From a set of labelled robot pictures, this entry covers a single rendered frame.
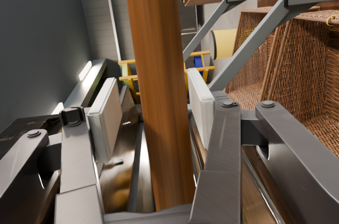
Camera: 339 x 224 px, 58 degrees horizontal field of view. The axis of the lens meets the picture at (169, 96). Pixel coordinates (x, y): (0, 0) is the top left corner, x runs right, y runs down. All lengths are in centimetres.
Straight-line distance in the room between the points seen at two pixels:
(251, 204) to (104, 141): 82
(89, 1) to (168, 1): 875
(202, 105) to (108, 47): 889
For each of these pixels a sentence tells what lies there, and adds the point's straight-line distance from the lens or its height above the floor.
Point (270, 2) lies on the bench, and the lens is 177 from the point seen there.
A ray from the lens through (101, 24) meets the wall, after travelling 895.
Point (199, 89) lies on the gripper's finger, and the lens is 17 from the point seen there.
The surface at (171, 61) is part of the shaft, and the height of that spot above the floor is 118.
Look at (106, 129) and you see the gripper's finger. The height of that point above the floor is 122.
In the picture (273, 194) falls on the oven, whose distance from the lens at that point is 101.
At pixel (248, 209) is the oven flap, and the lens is 95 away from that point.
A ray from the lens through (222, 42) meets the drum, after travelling 361.
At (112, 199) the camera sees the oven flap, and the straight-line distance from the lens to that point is 95.
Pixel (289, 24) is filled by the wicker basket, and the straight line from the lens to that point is 117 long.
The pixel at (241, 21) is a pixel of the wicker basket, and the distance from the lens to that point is 175.
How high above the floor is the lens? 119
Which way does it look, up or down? 1 degrees down
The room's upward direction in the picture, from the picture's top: 97 degrees counter-clockwise
